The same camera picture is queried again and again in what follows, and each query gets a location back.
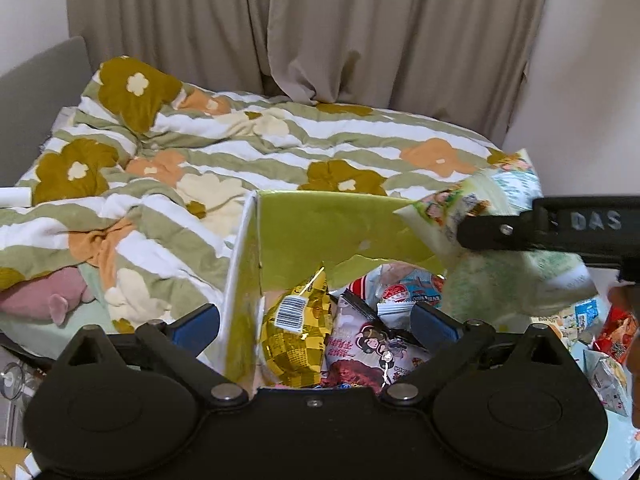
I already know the beige curtain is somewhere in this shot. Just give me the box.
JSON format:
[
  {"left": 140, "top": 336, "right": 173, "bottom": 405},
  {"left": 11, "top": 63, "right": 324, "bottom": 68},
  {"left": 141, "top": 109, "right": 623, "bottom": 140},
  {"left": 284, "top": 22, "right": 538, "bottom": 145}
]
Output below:
[{"left": 67, "top": 0, "right": 546, "bottom": 144}]

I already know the pale green snack bag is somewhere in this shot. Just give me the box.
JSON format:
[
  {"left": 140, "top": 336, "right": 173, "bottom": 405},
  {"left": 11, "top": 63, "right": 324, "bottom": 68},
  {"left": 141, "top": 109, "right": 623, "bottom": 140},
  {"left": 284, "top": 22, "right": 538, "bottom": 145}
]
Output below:
[{"left": 395, "top": 150, "right": 597, "bottom": 330}]

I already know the light blue daisy sheet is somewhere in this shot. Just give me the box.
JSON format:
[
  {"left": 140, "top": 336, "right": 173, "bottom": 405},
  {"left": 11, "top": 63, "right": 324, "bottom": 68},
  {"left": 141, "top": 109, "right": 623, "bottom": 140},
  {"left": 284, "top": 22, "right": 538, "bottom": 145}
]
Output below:
[{"left": 569, "top": 266, "right": 640, "bottom": 480}]

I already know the pink snack bag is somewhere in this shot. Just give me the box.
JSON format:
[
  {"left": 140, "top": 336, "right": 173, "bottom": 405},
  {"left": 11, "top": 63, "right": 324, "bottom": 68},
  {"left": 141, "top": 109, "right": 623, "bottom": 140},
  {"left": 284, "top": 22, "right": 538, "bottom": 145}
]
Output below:
[{"left": 347, "top": 262, "right": 445, "bottom": 330}]

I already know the red white cartoon snack bag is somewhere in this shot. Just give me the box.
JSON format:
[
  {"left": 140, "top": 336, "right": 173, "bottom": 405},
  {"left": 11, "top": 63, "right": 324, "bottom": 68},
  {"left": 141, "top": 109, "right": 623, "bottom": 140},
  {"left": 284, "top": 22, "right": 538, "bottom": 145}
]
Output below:
[{"left": 320, "top": 290, "right": 432, "bottom": 393}]

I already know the white tissue roll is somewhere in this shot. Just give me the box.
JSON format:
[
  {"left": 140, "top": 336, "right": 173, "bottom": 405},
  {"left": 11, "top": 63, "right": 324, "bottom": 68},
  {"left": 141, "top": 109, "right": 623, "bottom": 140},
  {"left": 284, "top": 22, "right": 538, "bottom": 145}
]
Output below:
[{"left": 0, "top": 186, "right": 32, "bottom": 208}]

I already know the pink plush toy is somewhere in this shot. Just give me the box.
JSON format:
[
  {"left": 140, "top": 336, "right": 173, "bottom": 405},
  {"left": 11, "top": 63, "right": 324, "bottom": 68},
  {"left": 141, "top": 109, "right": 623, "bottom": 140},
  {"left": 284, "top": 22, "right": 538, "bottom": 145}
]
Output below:
[{"left": 1, "top": 266, "right": 96, "bottom": 326}]

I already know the green cardboard snack box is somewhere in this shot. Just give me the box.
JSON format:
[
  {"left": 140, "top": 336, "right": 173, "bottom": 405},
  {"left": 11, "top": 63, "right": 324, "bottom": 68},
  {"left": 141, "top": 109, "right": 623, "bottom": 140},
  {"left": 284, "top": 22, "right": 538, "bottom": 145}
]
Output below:
[{"left": 206, "top": 191, "right": 445, "bottom": 392}]

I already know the yellow checkered snack bag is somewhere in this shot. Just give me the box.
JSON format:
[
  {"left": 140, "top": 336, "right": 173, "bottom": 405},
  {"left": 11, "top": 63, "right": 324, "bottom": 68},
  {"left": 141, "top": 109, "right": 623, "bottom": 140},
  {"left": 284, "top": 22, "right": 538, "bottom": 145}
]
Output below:
[{"left": 259, "top": 266, "right": 333, "bottom": 388}]

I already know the floral striped duvet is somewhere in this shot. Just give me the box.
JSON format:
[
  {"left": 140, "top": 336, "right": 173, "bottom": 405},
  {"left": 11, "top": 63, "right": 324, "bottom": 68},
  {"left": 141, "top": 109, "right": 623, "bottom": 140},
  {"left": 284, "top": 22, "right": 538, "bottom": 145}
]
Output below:
[{"left": 1, "top": 56, "right": 502, "bottom": 331}]

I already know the grey headboard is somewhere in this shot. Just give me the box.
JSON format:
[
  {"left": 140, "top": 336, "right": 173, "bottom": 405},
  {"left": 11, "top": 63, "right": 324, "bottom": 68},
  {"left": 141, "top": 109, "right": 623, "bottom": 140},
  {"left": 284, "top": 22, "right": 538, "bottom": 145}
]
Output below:
[{"left": 0, "top": 37, "right": 92, "bottom": 186}]

